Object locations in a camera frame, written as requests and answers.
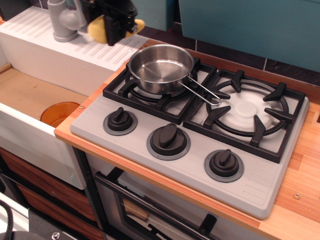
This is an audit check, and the white toy sink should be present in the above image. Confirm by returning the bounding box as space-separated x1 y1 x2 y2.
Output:
0 6 147 190

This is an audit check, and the black burner grate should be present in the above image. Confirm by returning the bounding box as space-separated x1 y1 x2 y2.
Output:
183 69 310 164
102 65 211 125

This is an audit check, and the orange plastic plate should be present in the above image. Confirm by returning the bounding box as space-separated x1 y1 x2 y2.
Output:
40 101 80 128

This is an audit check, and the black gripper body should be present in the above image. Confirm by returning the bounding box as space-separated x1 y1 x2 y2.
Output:
81 0 138 19

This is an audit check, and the black braided cable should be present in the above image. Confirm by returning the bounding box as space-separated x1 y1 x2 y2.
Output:
0 199 13 240

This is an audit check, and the black middle stove knob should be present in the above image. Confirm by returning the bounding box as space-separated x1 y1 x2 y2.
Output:
146 123 191 161

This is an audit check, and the toy oven door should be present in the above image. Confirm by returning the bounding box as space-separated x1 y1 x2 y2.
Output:
94 167 217 240

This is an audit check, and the yellow stuffed duck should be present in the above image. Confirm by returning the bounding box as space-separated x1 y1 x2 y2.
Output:
87 16 146 44

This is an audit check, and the black stove knob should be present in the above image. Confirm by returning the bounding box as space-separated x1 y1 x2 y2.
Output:
146 123 191 161
204 149 245 183
103 107 138 136

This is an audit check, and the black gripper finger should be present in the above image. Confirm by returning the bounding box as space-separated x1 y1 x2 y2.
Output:
104 15 135 46
82 3 105 25

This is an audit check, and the grey toy stove top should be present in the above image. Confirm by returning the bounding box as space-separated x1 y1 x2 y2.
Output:
69 46 311 220

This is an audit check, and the wooden drawer cabinet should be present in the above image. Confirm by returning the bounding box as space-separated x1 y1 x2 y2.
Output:
0 148 106 240

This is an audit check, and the black right burner grate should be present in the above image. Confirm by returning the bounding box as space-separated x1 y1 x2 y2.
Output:
183 69 310 164

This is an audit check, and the black left burner grate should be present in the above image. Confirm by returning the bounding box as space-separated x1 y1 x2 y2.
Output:
102 65 211 125

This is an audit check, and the stainless steel pan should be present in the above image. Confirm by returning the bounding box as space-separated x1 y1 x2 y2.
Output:
128 44 222 106

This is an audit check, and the black right stove knob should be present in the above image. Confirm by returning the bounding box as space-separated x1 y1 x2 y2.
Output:
204 149 245 183

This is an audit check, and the black left stove knob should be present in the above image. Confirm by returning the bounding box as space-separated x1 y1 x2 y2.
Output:
103 107 138 136

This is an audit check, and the grey toy faucet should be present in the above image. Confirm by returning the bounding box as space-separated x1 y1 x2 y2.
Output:
47 0 87 43

